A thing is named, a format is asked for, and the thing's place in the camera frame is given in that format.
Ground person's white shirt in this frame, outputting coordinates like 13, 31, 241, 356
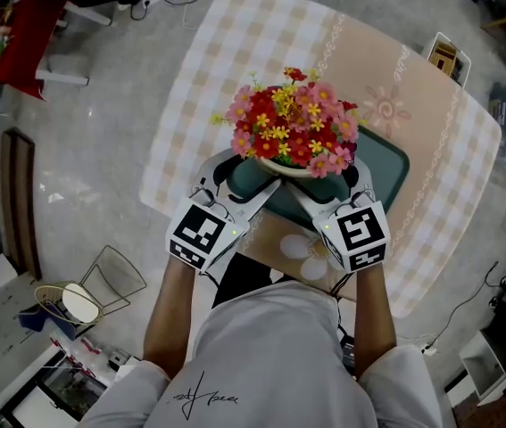
76, 281, 444, 428

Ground flower pot with colourful flowers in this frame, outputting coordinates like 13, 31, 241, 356
209, 66, 368, 182

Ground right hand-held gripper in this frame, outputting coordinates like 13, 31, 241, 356
285, 160, 392, 274

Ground person's left forearm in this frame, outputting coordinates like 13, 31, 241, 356
143, 254, 200, 381

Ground gold wire chair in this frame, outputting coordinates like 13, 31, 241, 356
33, 244, 148, 325

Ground pink checked tablecloth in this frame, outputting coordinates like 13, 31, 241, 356
138, 0, 502, 320

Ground green plastic tray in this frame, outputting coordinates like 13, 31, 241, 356
225, 125, 411, 236

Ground white wire basket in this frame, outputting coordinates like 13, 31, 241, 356
421, 31, 473, 89

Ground red cloth covered table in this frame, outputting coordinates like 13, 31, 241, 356
0, 0, 113, 102

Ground person's black trousers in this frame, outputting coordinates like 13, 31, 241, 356
211, 251, 298, 309

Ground brown wooden board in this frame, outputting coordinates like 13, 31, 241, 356
0, 128, 43, 281

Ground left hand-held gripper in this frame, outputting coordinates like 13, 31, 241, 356
165, 153, 283, 273

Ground person's right forearm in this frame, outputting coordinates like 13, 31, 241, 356
353, 263, 399, 381

